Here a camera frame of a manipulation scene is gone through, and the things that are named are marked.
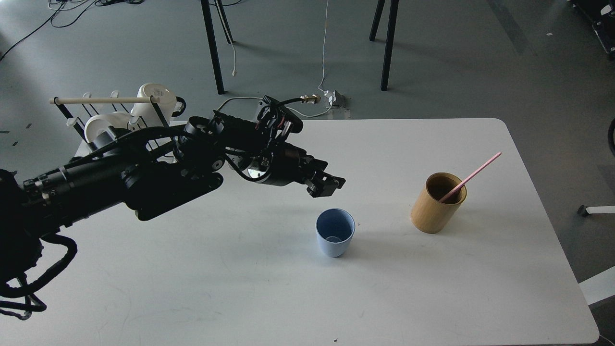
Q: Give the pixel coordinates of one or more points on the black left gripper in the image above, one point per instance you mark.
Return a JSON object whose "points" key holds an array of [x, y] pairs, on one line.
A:
{"points": [[288, 163]]}

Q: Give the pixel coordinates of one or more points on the blue cup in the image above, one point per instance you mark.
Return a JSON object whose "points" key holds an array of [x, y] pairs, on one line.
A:
{"points": [[335, 229]]}

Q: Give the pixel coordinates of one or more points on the pink chopstick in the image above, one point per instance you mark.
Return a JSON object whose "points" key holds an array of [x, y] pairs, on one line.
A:
{"points": [[463, 182]]}

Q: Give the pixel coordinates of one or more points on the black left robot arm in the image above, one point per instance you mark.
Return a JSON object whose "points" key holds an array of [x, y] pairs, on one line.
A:
{"points": [[152, 171]]}

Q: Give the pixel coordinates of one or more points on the white cup lying in rack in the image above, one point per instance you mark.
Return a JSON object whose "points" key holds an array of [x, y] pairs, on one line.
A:
{"points": [[99, 123]]}

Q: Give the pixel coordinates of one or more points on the floor power socket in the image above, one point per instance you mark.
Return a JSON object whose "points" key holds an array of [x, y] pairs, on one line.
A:
{"points": [[334, 99]]}

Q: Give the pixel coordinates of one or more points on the bamboo cylinder holder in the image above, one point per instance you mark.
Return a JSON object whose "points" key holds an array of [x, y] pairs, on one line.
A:
{"points": [[429, 214]]}

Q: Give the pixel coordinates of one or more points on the white mug on rack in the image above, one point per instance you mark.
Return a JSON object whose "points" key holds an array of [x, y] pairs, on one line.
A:
{"points": [[158, 110]]}

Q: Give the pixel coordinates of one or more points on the black table leg right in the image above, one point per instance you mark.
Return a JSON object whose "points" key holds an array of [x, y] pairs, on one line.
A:
{"points": [[389, 41]]}

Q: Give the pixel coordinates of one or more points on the black table leg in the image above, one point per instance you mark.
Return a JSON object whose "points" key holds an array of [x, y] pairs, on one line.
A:
{"points": [[389, 41], [212, 41]]}

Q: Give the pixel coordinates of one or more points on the wooden rack dowel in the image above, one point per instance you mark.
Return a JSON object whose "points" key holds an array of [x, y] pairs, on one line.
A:
{"points": [[102, 100]]}

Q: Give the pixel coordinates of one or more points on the black table leg left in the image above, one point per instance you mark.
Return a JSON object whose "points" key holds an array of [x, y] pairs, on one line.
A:
{"points": [[212, 41]]}

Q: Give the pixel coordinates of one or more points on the black wire cup rack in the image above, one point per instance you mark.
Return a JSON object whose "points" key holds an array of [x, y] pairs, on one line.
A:
{"points": [[134, 125]]}

